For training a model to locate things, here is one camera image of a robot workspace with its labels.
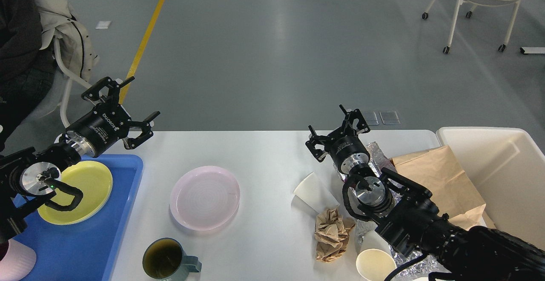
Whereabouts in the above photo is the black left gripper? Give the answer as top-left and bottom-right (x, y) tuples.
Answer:
(66, 77), (161, 158)

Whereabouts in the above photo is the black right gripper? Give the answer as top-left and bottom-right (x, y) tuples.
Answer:
(305, 104), (371, 175)

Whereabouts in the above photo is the brown paper bag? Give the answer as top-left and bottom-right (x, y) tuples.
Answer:
(390, 146), (496, 230)

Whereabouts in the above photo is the pink plate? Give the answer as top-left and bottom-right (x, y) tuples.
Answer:
(169, 165), (240, 231)

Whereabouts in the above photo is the teal green mug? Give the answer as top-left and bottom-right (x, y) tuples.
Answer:
(142, 238), (202, 281)

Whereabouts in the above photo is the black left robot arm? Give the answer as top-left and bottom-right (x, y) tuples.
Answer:
(0, 77), (160, 244)

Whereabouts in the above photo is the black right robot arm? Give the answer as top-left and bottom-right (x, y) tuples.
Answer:
(305, 106), (545, 281)

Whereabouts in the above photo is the white paper cup lying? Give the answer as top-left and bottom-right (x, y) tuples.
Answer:
(293, 172), (339, 213)

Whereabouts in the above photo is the white chair left background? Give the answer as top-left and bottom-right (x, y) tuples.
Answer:
(23, 35), (91, 128)

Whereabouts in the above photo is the beige jacket on chair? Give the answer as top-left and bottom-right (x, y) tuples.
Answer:
(34, 0), (99, 81)

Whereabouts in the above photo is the crumpled brown paper ball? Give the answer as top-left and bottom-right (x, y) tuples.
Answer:
(315, 206), (356, 262)

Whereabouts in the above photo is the person in dark clothes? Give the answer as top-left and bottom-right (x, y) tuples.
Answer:
(0, 0), (56, 149)

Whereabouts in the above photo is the white paper cup upright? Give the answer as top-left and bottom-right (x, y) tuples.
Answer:
(356, 230), (397, 281)

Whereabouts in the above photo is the blue plastic tray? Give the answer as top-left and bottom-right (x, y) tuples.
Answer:
(15, 154), (143, 281)

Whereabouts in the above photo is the pink ribbed cup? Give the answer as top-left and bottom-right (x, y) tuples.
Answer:
(0, 240), (37, 281)

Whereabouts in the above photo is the white plastic bin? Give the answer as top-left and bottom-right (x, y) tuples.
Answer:
(436, 126), (545, 249)

